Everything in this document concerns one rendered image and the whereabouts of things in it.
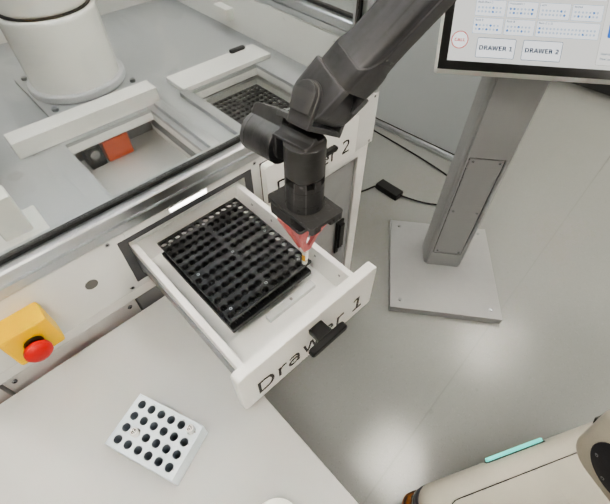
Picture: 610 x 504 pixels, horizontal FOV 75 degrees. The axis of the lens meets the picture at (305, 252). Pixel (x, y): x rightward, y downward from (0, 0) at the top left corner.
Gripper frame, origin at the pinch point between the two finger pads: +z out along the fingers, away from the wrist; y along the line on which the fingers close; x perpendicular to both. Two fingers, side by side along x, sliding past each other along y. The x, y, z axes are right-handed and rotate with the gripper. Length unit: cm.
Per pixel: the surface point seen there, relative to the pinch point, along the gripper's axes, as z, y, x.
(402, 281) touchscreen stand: 88, -18, 73
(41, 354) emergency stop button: 8.3, -15.1, -40.6
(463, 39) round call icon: -10, -20, 70
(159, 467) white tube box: 16.8, 7.9, -35.3
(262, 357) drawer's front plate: 3.2, 10.2, -16.7
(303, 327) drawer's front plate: 3.0, 10.4, -9.3
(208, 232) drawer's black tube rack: 4.8, -17.4, -8.4
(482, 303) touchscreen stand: 89, 11, 89
